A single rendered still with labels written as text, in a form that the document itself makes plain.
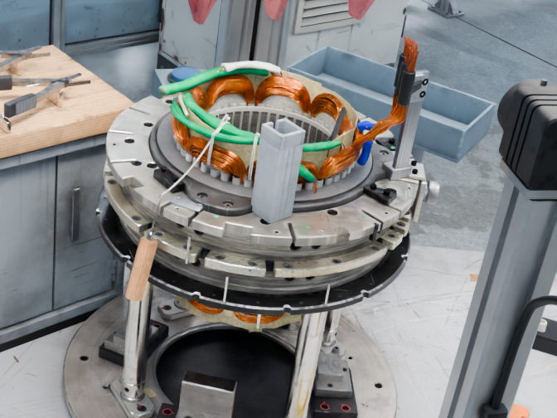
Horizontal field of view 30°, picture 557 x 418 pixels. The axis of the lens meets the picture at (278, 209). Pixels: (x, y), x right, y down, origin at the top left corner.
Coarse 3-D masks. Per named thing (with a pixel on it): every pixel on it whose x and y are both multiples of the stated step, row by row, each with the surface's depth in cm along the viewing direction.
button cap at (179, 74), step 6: (180, 66) 134; (186, 66) 134; (174, 72) 132; (180, 72) 132; (186, 72) 132; (192, 72) 132; (198, 72) 133; (174, 78) 132; (180, 78) 131; (186, 78) 131
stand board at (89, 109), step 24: (48, 48) 128; (24, 72) 121; (48, 72) 122; (72, 72) 123; (0, 96) 115; (72, 96) 118; (96, 96) 118; (120, 96) 119; (24, 120) 111; (48, 120) 112; (72, 120) 113; (96, 120) 115; (0, 144) 107; (24, 144) 110; (48, 144) 112
